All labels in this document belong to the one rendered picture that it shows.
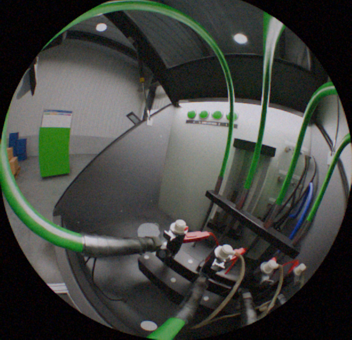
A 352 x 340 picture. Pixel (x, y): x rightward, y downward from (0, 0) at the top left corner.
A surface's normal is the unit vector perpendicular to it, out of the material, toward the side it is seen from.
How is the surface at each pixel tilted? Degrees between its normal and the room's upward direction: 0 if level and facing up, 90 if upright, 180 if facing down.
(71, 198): 90
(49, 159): 90
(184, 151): 90
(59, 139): 90
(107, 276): 0
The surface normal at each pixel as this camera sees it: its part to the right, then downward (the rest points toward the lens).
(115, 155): 0.77, 0.26
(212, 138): -0.61, 0.04
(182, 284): 0.18, -0.96
